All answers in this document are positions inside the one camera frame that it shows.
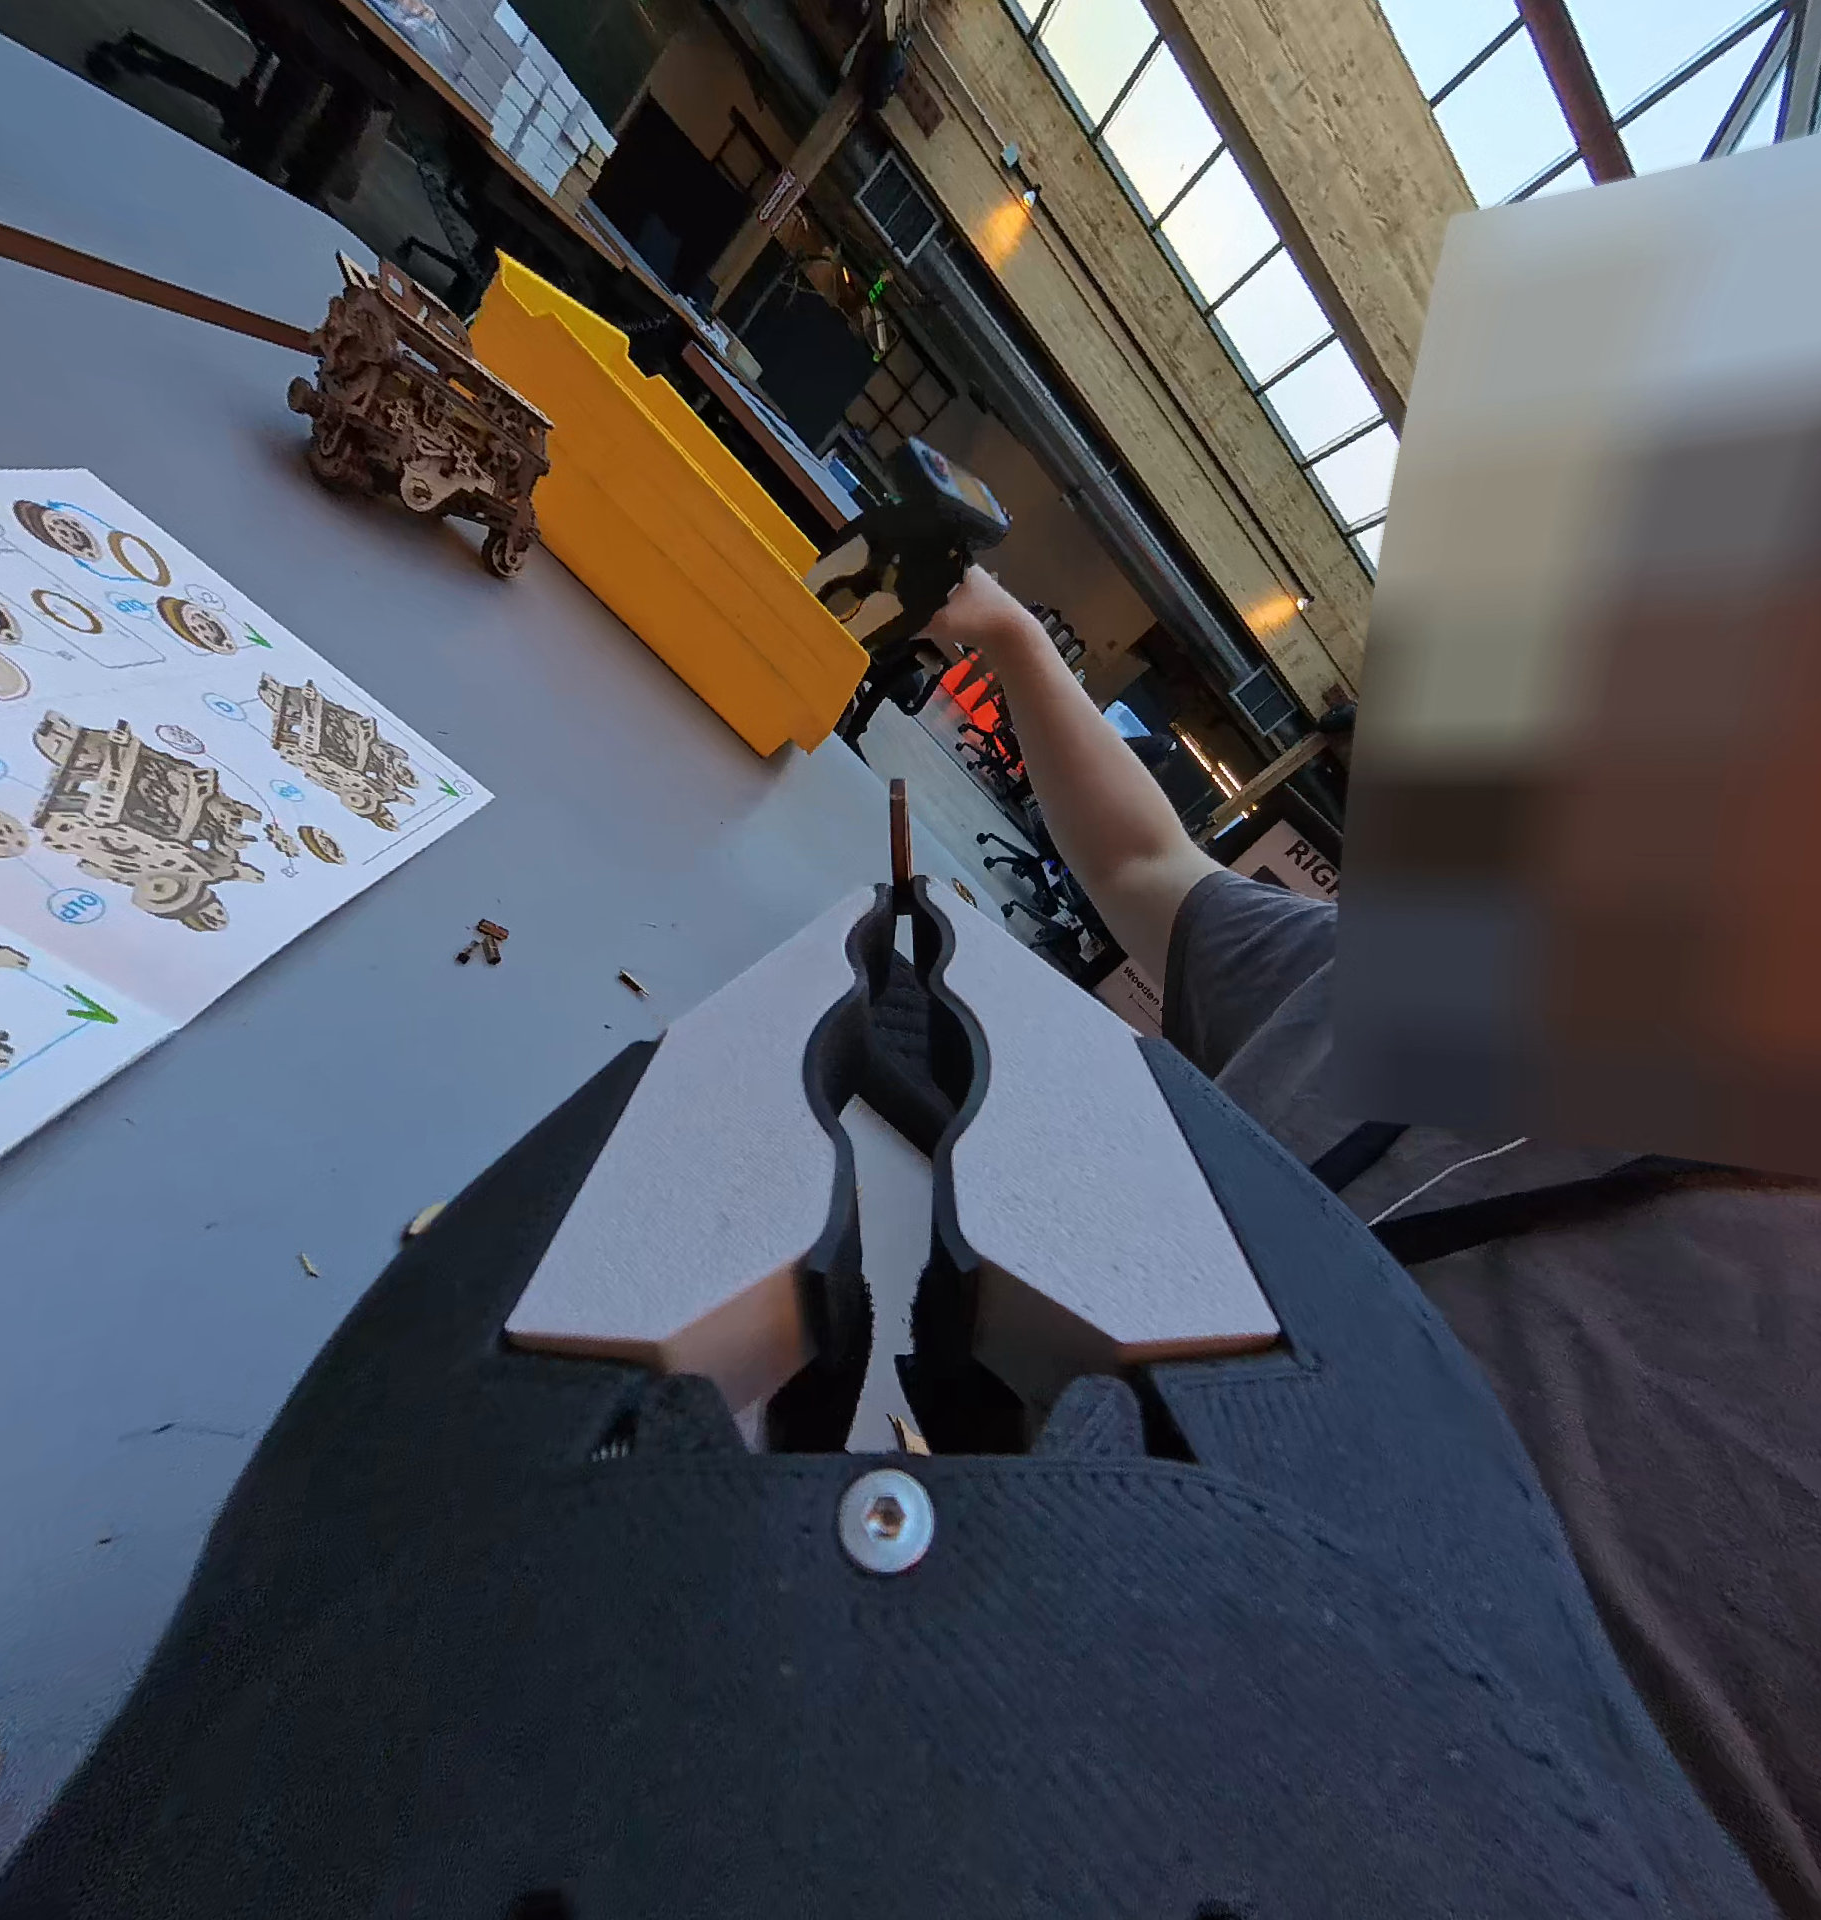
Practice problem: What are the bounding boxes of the white cable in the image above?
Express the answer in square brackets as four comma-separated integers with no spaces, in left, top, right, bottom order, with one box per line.
[1366,1136,1531,1227]

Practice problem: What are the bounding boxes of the framed marker sign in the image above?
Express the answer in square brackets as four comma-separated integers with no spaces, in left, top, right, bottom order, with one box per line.
[1112,814,1342,1041]

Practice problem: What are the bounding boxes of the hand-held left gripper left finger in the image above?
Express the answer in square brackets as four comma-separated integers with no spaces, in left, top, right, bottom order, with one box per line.
[507,883,900,1448]

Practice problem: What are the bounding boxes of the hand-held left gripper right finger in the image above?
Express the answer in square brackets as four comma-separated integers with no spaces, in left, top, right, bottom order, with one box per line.
[918,877,1285,1413]

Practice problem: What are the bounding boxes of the wooden model car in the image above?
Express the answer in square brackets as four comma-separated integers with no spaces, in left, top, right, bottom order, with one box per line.
[286,252,557,582]

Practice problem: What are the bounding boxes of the person's right forearm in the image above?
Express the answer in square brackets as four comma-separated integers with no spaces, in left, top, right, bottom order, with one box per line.
[982,608,1230,983]

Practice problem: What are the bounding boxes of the stack of white boxes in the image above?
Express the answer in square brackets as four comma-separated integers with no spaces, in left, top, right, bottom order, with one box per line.
[482,42,615,201]

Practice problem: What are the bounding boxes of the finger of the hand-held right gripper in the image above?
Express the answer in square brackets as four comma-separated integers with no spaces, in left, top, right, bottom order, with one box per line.
[811,531,892,631]

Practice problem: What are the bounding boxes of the instruction booklet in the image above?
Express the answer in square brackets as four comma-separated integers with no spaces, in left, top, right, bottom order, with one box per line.
[0,465,496,1198]

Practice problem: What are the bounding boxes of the black harness strap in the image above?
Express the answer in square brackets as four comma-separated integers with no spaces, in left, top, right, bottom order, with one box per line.
[1309,1121,1769,1272]

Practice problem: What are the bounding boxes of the yellow plastic bin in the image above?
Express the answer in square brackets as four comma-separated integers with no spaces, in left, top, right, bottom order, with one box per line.
[468,248,871,759]

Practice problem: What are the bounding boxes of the black office chair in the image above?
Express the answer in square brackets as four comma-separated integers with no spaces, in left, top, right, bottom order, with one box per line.
[975,829,1112,968]

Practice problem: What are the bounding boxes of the grey desk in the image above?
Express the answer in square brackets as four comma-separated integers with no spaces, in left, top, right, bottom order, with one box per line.
[0,0,1165,1909]

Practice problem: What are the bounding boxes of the person's t-shirt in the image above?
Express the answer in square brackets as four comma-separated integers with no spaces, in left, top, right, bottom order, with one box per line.
[1158,868,1821,1920]

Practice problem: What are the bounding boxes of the person's right hand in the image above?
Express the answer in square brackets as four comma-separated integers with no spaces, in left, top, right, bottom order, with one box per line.
[938,564,1036,650]

